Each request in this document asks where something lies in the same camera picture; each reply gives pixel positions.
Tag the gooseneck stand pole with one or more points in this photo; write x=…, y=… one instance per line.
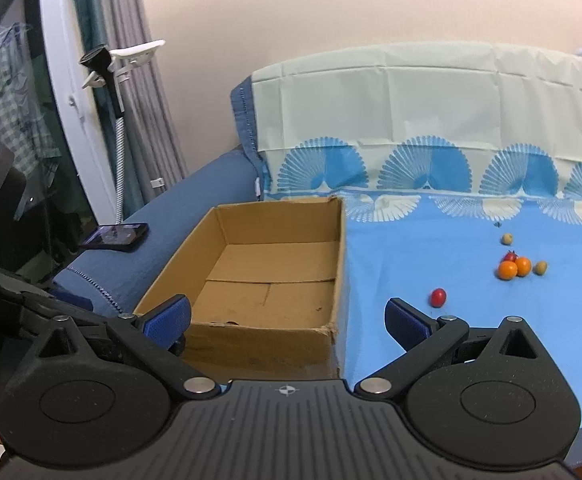
x=119, y=160

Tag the white door frame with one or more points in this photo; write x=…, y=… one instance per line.
x=78, y=110

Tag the black smartphone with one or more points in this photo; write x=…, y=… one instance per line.
x=116, y=236

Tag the orange tangerine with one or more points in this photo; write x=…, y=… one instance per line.
x=523, y=266
x=507, y=271

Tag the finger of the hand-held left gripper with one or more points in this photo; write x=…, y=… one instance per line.
x=71, y=300

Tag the red tomato with green stem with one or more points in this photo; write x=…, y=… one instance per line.
x=510, y=256

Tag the fan print blue cloth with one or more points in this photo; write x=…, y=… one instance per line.
x=421, y=125

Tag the cardboard box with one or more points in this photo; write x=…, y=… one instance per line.
x=266, y=280

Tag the red cherry tomato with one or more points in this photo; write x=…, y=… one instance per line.
x=438, y=297

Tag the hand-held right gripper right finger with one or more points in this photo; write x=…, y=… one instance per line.
x=407, y=324

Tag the small green fruit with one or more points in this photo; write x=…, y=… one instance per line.
x=507, y=238

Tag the teal curtain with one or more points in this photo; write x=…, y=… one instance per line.
x=83, y=0

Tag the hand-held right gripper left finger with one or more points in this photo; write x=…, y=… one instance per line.
x=167, y=319

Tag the glass door pane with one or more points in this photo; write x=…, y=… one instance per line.
x=16, y=85

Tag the blue sofa cover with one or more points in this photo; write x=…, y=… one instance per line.
x=171, y=220

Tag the white phone holder clamp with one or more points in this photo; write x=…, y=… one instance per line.
x=131, y=57

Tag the white clip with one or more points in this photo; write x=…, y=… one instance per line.
x=157, y=183

